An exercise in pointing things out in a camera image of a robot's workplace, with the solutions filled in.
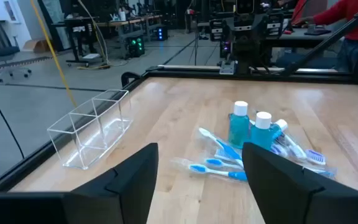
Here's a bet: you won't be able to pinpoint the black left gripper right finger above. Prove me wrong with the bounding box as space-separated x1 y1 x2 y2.
242 142 358 224

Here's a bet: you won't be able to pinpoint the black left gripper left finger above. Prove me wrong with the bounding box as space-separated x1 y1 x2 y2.
62 142 160 224

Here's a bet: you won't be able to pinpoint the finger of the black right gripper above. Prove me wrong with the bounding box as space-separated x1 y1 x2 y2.
209 18 229 43
261 12 285 40

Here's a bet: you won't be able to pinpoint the blue white toothbrush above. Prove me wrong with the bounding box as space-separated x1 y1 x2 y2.
213 148 245 167
204 157 245 171
198 127 244 163
187 163 249 182

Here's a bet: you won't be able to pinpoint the dark office desk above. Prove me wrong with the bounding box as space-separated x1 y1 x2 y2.
267 27 338 50

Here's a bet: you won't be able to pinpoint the computer tower blue lights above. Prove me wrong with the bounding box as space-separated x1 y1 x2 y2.
155 25 169 42

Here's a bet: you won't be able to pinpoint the person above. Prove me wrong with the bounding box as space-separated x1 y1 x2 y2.
290 0 358 73

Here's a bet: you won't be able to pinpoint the computer tower green lights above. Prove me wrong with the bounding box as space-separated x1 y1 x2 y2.
125 35 146 59

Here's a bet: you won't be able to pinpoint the long wooden workbench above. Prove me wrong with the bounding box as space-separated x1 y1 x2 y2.
94 14 164 40

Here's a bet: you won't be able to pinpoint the black rolling desk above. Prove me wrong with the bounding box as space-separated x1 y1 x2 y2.
50 14 111 68

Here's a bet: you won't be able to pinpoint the brown cardboard box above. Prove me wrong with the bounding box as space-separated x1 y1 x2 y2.
22 38 52 54

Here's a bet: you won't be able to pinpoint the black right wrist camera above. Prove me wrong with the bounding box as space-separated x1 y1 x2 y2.
234 0 256 15

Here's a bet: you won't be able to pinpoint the pale green hanging cable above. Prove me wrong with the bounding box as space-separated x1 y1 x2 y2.
76 0 111 70

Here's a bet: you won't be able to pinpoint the yellow hanging cable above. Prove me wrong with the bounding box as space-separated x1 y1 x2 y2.
29 0 78 108

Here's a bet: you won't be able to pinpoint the grey floor cable ramp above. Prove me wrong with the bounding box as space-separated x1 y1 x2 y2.
0 55 54 73

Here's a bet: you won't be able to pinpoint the framed wall poster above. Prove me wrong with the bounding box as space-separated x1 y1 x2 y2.
2 0 21 24

